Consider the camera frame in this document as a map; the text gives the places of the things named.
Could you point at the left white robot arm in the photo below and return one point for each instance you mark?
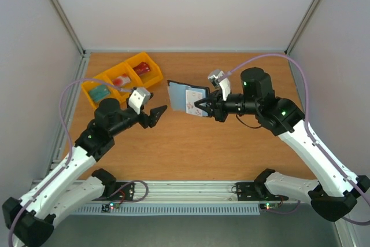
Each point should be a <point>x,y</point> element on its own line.
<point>32,218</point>

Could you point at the teal card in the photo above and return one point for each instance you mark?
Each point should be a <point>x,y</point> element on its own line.
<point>99,93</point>

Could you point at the dark red card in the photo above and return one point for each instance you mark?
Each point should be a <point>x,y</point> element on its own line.
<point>142,68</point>

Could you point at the white red card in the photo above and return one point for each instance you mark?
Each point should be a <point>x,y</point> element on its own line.
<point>121,80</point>

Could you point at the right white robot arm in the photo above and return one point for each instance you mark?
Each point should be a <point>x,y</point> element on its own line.
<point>334,191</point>

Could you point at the black leather card holder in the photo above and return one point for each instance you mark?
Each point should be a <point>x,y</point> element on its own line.
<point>183,97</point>

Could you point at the white patterned credit card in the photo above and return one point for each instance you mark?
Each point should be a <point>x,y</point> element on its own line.
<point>192,96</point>

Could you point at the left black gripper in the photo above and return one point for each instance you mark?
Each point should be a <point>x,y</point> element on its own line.
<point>151,120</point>

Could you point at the yellow bin right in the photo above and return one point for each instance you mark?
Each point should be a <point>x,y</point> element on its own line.
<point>149,79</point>

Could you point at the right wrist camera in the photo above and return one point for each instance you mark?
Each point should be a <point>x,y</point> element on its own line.
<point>220,80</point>

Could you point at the yellow bin middle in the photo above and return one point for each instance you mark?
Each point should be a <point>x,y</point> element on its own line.
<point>124,68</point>

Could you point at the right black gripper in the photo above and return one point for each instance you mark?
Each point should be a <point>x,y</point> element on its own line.
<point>217,107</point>

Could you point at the grey slotted cable duct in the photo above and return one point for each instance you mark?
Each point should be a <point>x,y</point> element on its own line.
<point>169,210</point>

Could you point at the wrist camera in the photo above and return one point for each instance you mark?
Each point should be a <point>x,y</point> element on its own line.
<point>220,80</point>
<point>139,97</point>

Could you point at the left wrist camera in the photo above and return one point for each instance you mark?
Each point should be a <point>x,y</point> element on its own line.
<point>139,97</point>

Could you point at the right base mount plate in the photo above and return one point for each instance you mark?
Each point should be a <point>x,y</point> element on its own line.
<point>248,191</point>

